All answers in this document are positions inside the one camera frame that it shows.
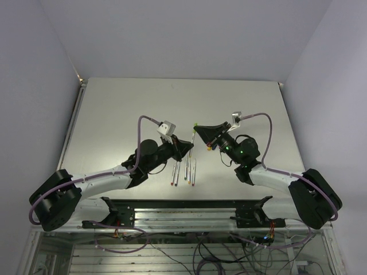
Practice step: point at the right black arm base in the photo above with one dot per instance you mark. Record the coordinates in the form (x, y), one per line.
(249, 214)

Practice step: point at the aluminium rail frame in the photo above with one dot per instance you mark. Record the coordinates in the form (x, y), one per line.
(181, 214)

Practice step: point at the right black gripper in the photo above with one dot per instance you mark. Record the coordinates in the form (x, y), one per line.
(209, 133)

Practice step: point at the orange-end white pen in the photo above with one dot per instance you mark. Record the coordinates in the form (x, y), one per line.
(193, 135)

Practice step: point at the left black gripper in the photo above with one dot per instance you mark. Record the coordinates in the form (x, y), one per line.
(179, 148)

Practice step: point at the green-end white pen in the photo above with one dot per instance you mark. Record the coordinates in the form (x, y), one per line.
(186, 171)

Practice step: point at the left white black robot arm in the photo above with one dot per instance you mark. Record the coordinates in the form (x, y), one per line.
(56, 200)

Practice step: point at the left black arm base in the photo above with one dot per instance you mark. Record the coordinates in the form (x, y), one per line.
(106, 213)

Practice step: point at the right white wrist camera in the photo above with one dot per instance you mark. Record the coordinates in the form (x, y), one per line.
(236, 119)

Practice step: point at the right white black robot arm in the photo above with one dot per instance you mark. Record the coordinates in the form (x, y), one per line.
(311, 199)

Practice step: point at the blue-end white pen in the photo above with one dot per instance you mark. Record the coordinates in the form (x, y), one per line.
(177, 172)

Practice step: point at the magenta-end white pen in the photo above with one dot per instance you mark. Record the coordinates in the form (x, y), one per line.
(194, 172)

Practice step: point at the red-end white pen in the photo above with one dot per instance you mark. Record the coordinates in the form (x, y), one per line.
(174, 172)

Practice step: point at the yellow-end white pen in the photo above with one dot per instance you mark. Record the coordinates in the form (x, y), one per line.
(189, 168)

